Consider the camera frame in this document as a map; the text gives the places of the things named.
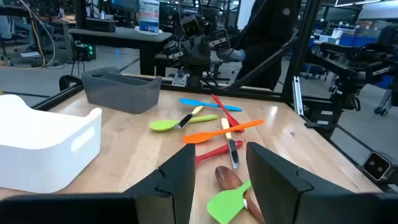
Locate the grey desk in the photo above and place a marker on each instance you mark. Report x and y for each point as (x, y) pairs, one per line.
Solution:
(124, 35)

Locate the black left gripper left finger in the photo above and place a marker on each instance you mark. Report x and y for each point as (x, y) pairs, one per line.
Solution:
(174, 189)

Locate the small white plastic bin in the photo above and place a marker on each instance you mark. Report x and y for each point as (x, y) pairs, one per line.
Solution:
(37, 149)

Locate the small black table camera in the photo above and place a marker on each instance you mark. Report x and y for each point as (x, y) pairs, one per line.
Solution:
(376, 166)

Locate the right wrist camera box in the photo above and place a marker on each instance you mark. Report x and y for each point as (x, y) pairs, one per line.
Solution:
(190, 28)

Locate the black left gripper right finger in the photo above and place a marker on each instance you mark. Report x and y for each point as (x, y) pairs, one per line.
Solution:
(280, 193)

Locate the translucent grey plastic bin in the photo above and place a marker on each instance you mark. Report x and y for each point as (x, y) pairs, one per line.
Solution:
(118, 96)

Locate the orange silicone spatula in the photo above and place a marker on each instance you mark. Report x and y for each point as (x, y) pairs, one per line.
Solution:
(199, 137)

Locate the black device with green light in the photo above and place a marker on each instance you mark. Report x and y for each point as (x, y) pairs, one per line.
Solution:
(82, 51)

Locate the silver aluminium bracket bar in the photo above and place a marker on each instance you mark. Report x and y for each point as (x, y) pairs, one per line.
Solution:
(297, 96)

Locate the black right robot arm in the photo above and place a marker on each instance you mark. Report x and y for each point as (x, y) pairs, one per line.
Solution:
(174, 54)

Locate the brown wooden spoon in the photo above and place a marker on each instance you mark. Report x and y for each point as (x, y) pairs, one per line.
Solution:
(227, 179)

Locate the green silicone spoon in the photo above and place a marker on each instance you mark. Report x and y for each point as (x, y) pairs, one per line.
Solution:
(161, 125)

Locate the person's hand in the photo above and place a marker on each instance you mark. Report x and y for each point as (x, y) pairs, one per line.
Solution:
(233, 55)

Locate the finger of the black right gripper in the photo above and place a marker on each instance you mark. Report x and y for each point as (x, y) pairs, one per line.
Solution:
(189, 57)
(205, 60)

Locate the blue silicone spatula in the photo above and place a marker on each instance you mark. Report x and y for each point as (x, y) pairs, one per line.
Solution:
(202, 103)

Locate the black box on desk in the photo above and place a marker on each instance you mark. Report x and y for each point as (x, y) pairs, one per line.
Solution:
(99, 25)

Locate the red silicone spoon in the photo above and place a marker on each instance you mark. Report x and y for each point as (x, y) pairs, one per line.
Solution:
(214, 153)

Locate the blue white wipes canister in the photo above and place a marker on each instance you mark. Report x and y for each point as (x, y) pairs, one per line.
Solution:
(148, 18)

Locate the black background robot station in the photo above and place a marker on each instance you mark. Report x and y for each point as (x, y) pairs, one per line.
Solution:
(342, 71)

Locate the person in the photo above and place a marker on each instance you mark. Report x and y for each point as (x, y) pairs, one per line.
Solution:
(267, 37)

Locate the blue storage crate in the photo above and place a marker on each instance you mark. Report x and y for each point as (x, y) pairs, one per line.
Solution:
(357, 41)

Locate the green silicone spatula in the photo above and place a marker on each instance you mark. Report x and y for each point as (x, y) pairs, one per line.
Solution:
(225, 205)

